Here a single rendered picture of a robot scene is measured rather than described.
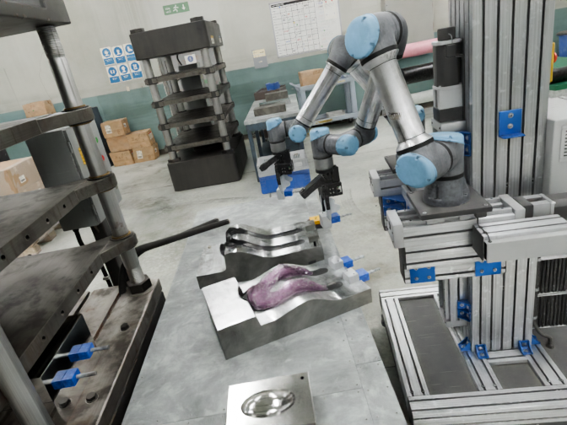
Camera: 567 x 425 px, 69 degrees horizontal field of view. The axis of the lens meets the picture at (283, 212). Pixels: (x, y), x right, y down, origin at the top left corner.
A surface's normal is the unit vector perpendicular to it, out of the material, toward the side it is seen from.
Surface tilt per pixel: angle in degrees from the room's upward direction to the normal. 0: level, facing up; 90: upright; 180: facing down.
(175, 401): 0
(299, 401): 0
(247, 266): 90
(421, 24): 90
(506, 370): 0
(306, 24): 90
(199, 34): 90
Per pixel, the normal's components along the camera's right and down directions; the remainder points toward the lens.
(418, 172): -0.67, 0.50
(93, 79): 0.00, 0.39
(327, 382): -0.18, -0.91
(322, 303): 0.35, 0.30
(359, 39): -0.77, 0.25
